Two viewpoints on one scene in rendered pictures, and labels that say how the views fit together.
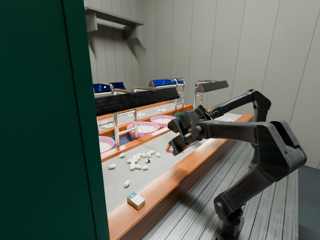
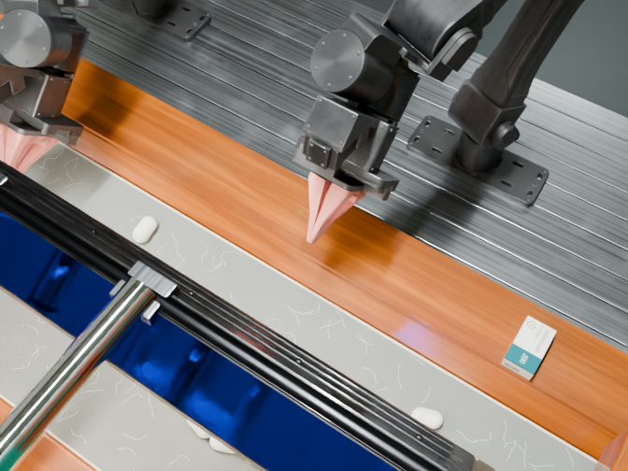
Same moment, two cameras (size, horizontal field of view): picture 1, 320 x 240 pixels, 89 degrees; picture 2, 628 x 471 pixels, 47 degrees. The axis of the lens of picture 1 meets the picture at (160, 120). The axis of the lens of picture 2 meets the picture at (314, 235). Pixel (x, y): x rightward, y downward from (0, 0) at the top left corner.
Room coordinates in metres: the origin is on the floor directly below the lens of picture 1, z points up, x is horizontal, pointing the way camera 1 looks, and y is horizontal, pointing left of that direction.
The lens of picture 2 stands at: (0.74, 0.35, 1.52)
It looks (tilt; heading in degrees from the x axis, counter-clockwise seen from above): 59 degrees down; 264
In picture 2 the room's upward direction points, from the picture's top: straight up
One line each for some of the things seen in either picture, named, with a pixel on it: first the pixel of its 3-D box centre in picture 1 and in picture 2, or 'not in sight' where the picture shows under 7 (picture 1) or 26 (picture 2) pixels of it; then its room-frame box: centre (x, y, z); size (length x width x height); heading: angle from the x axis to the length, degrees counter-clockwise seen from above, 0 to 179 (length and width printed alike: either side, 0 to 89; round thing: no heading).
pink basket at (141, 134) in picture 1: (143, 132); not in sight; (1.27, 0.14, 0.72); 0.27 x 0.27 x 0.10
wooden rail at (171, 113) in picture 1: (144, 124); not in sight; (1.50, 0.16, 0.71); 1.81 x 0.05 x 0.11; 140
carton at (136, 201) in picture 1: (135, 200); (528, 347); (0.47, 0.08, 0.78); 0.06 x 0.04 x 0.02; 50
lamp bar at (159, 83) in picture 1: (168, 82); not in sight; (1.98, -0.10, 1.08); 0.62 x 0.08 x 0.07; 140
